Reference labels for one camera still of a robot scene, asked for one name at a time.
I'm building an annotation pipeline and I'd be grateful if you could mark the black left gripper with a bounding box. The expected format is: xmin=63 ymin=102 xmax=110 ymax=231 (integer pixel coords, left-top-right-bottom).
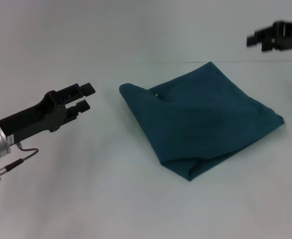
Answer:
xmin=0 ymin=82 xmax=97 ymax=144

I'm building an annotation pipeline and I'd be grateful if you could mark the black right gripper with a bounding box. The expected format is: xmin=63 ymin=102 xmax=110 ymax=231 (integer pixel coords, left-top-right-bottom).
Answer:
xmin=246 ymin=20 xmax=292 ymax=53

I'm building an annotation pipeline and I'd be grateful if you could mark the blue shirt with FREE print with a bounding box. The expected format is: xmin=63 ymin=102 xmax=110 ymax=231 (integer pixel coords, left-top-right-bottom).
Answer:
xmin=118 ymin=61 xmax=285 ymax=183

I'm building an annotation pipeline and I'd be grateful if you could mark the left arm cable with plug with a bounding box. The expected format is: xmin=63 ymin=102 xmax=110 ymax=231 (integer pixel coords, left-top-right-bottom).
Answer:
xmin=0 ymin=142 xmax=40 ymax=184

